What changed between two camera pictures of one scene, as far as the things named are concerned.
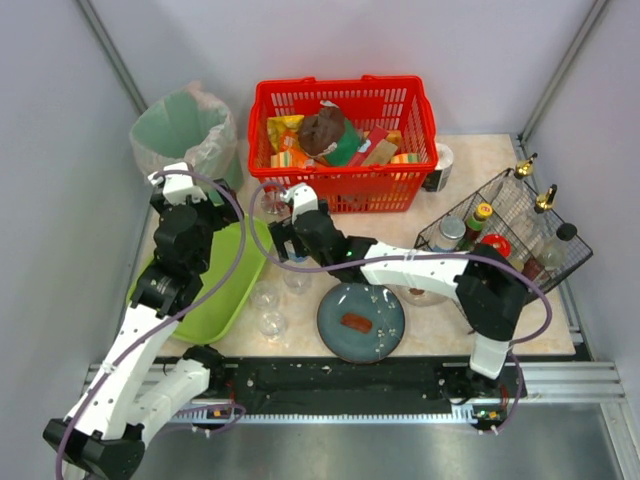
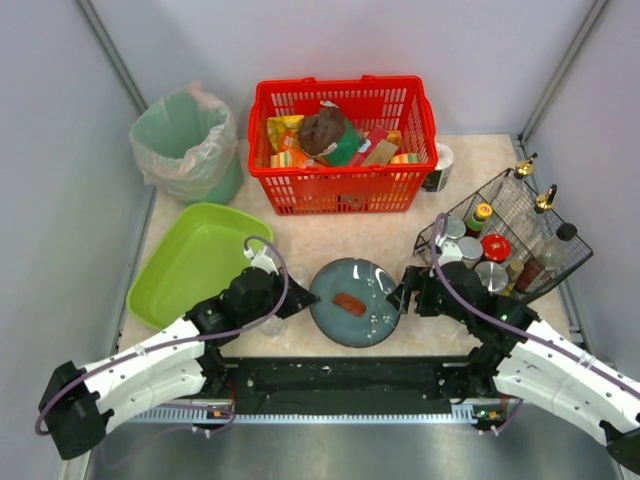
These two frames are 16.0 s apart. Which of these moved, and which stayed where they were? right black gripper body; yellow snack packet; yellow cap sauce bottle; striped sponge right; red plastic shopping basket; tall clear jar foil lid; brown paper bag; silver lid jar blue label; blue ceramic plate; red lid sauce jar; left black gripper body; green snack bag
Moved: blue ceramic plate; right black gripper body; tall clear jar foil lid; left black gripper body; silver lid jar blue label
Stayed: red plastic shopping basket; red lid sauce jar; green snack bag; brown paper bag; yellow snack packet; yellow cap sauce bottle; striped sponge right
